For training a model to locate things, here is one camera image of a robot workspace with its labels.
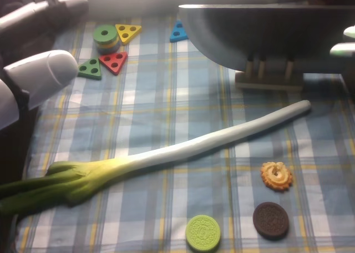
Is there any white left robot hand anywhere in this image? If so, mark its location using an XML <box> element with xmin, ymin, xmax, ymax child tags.
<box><xmin>0</xmin><ymin>0</ymin><xmax>89</xmax><ymax>132</ymax></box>

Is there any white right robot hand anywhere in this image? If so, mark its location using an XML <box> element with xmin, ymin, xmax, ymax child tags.
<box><xmin>329</xmin><ymin>25</ymin><xmax>355</xmax><ymax>60</ymax></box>

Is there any large steel cleaver blade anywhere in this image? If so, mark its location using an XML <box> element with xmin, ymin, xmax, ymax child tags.
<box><xmin>178</xmin><ymin>3</ymin><xmax>355</xmax><ymax>74</ymax></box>

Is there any long leek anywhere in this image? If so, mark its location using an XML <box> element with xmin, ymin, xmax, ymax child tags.
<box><xmin>0</xmin><ymin>99</ymin><xmax>312</xmax><ymax>216</ymax></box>

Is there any wooden peg board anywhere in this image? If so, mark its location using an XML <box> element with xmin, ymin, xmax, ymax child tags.
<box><xmin>235</xmin><ymin>55</ymin><xmax>305</xmax><ymax>92</ymax></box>

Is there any green triangle block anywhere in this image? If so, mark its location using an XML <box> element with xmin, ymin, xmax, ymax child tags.
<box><xmin>77</xmin><ymin>57</ymin><xmax>103</xmax><ymax>81</ymax></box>

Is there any red triangle block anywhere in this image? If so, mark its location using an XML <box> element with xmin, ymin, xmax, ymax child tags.
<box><xmin>98</xmin><ymin>51</ymin><xmax>129</xmax><ymax>76</ymax></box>

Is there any yellow triangle block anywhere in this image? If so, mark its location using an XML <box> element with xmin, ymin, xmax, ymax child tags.
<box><xmin>115</xmin><ymin>23</ymin><xmax>143</xmax><ymax>46</ymax></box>

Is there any blue plaid tablecloth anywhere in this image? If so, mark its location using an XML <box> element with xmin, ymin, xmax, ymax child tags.
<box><xmin>16</xmin><ymin>11</ymin><xmax>355</xmax><ymax>253</ymax></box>

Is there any blue triangle block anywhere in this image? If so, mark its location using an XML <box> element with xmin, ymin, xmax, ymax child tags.
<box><xmin>169</xmin><ymin>20</ymin><xmax>189</xmax><ymax>43</ymax></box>

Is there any swirled butter cookie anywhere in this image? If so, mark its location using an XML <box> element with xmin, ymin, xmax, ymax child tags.
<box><xmin>260</xmin><ymin>161</ymin><xmax>293</xmax><ymax>193</ymax></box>

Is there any brown sandwich cookie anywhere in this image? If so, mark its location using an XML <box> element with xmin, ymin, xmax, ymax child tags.
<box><xmin>252</xmin><ymin>201</ymin><xmax>290</xmax><ymax>240</ymax></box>

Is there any green sandwich cookie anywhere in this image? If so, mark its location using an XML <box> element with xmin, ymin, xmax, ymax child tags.
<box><xmin>185</xmin><ymin>214</ymin><xmax>221</xmax><ymax>251</ymax></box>

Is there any green wooden ring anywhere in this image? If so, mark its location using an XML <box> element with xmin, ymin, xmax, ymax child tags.
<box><xmin>92</xmin><ymin>24</ymin><xmax>119</xmax><ymax>47</ymax></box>

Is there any yellow wooden ring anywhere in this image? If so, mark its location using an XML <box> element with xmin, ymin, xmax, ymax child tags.
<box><xmin>95</xmin><ymin>39</ymin><xmax>121</xmax><ymax>50</ymax></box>

